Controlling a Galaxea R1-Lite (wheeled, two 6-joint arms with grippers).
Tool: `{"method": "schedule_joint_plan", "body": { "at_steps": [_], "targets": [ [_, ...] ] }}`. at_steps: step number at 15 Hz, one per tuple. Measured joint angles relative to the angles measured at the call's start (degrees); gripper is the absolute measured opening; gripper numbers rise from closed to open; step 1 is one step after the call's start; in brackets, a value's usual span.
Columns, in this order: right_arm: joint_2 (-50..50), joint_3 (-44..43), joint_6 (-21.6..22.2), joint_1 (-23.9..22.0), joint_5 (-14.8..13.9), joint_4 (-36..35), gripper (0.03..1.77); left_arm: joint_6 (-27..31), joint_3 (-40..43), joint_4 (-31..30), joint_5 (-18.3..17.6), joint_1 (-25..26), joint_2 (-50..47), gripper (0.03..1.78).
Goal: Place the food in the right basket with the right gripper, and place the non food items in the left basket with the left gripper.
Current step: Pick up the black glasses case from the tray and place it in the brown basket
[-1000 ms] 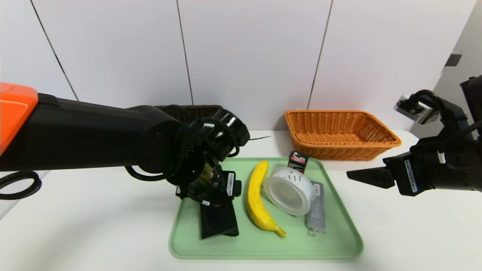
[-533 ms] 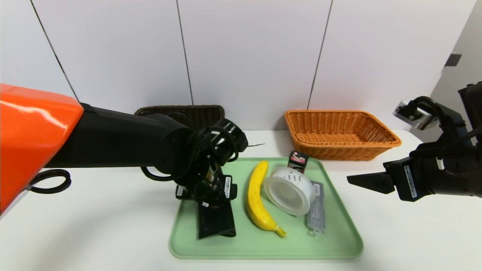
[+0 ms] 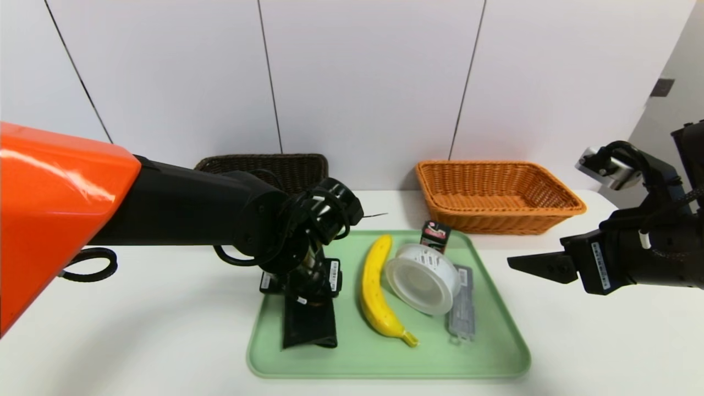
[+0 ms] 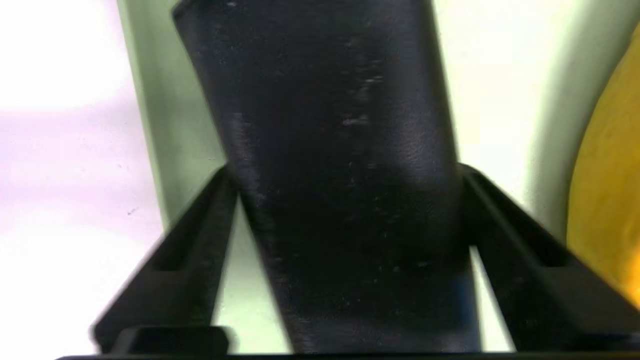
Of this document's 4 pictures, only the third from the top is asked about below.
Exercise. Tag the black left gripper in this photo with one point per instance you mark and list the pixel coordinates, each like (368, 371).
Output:
(301, 284)

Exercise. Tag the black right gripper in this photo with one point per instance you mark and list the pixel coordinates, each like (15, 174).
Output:
(595, 265)

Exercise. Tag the black pouch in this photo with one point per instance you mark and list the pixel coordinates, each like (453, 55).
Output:
(308, 327)

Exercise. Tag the yellow banana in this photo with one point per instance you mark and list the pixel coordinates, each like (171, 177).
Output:
(374, 297)

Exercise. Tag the grey and black right arm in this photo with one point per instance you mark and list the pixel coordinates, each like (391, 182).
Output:
(676, 253)

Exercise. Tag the orange and black left arm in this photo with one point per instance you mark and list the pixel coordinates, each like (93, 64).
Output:
(55, 209)

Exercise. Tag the orange wicker basket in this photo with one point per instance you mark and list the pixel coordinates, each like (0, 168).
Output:
(495, 192)

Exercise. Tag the dark brown wicker basket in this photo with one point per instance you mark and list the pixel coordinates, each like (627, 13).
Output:
(286, 170)

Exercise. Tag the light green plastic tray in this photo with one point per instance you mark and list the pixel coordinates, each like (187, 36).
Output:
(330, 360)

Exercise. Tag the clear plastic pen case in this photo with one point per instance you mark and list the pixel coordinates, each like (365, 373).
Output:
(462, 316)

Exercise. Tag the small black red box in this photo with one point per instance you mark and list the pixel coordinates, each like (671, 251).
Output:
(434, 235)

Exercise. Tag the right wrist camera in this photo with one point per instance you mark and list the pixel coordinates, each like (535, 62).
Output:
(608, 168)

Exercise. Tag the grey wall plate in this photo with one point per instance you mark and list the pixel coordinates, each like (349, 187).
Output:
(661, 87)

